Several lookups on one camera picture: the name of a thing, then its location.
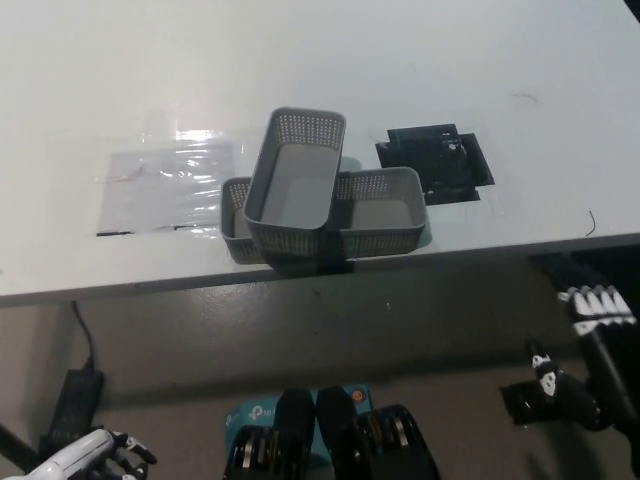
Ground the small grey perforated basket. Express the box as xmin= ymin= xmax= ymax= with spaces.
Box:
xmin=243 ymin=106 xmax=348 ymax=277

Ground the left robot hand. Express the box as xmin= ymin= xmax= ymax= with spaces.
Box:
xmin=28 ymin=427 xmax=159 ymax=480

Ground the black adapter cable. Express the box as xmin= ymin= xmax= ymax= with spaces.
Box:
xmin=72 ymin=300 xmax=97 ymax=371

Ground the long grey perforated basket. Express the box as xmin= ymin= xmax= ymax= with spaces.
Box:
xmin=221 ymin=167 xmax=429 ymax=266

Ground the clear plastic sheet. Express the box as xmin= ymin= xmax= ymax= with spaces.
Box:
xmin=92 ymin=127 xmax=247 ymax=238

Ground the black floor tape patch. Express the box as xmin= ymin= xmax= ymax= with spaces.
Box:
xmin=498 ymin=381 xmax=554 ymax=429

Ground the black power adapter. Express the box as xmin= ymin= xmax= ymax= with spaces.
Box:
xmin=48 ymin=368 xmax=106 ymax=442

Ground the black tape strip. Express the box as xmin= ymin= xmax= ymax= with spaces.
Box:
xmin=327 ymin=255 xmax=359 ymax=275

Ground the teal router box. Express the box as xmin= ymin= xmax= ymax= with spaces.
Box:
xmin=224 ymin=384 xmax=374 ymax=451

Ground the black diagonal bar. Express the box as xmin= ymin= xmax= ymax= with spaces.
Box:
xmin=0 ymin=422 xmax=39 ymax=459

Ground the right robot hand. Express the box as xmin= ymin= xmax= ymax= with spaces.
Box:
xmin=524 ymin=284 xmax=640 ymax=436

